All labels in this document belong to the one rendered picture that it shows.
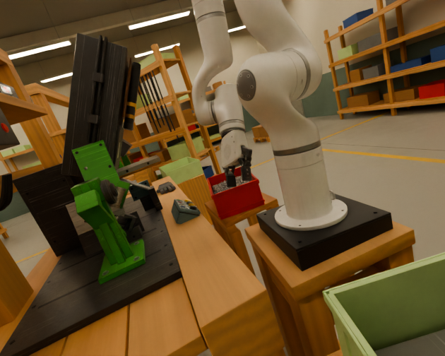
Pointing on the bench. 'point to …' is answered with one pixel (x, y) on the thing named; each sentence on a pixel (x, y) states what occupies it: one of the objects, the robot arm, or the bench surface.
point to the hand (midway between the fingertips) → (238, 181)
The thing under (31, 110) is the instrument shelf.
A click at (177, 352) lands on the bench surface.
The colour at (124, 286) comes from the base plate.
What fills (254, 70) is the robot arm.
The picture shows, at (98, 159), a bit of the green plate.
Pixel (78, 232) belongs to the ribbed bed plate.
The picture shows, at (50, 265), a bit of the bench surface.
